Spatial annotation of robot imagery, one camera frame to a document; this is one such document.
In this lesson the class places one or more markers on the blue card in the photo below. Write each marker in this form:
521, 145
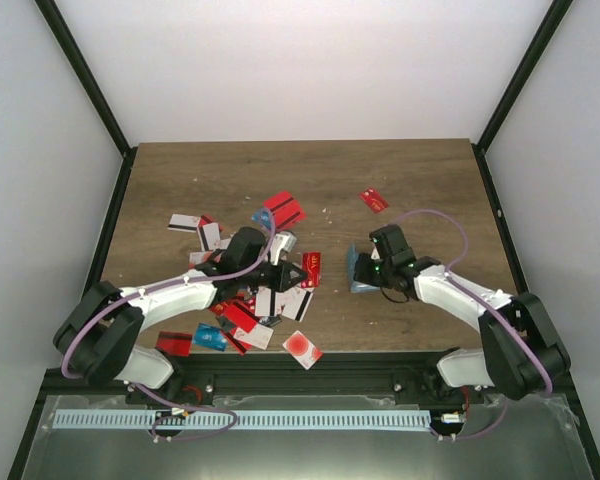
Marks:
210, 337
263, 217

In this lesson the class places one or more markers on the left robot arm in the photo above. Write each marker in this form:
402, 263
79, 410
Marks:
98, 341

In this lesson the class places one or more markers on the white card bottom centre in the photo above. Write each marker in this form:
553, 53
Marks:
259, 336

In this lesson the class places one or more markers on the white magnetic stripe card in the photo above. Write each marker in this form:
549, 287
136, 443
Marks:
297, 304

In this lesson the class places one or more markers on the blue card bottom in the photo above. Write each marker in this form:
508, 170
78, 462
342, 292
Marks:
210, 337

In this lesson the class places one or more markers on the red card far right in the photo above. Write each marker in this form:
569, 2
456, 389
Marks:
373, 200

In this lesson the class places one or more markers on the red magnetic stripe card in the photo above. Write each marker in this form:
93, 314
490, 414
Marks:
285, 209

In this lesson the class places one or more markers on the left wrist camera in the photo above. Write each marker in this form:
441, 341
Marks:
275, 252

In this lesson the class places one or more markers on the dark red striped card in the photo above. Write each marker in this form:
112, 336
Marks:
174, 343

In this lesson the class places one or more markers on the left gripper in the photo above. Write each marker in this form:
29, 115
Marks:
283, 283

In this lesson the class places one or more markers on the red VIP card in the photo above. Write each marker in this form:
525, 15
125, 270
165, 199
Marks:
311, 264

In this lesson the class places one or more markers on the blue card top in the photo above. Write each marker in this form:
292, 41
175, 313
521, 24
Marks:
263, 217

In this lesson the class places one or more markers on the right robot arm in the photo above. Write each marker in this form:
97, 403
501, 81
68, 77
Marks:
520, 353

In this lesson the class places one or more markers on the white card red circle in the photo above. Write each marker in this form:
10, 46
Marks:
302, 350

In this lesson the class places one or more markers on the teal card holder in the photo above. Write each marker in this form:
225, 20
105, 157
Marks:
360, 271

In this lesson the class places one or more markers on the red card in pile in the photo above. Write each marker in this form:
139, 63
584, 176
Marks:
240, 316

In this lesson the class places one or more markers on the light blue slotted rail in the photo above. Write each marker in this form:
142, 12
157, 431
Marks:
382, 420

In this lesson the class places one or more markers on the white striped card left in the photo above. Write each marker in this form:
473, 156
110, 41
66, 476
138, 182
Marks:
184, 223

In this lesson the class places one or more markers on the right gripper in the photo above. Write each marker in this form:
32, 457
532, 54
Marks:
360, 273

